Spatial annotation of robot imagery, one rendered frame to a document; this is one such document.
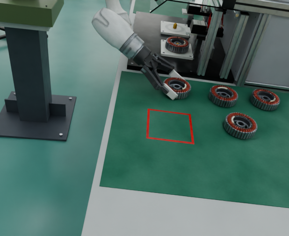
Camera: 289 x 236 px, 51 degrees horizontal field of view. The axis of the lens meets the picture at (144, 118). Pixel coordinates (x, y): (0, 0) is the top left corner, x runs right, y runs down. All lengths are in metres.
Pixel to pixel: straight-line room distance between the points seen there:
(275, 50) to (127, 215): 0.89
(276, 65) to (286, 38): 0.12
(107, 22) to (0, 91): 1.51
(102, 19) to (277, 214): 0.86
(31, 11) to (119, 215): 1.15
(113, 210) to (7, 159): 1.26
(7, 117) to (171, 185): 1.57
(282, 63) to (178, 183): 0.74
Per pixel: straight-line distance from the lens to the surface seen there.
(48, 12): 1.64
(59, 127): 2.13
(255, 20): 1.30
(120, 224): 0.79
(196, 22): 1.46
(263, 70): 1.39
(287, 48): 1.37
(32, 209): 1.74
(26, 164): 1.94
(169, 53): 1.44
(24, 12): 1.67
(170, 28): 1.71
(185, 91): 1.19
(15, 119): 2.23
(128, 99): 1.14
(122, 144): 0.96
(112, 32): 1.17
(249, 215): 0.90
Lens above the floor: 1.42
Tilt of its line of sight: 39 degrees down
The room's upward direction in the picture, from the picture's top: 10 degrees clockwise
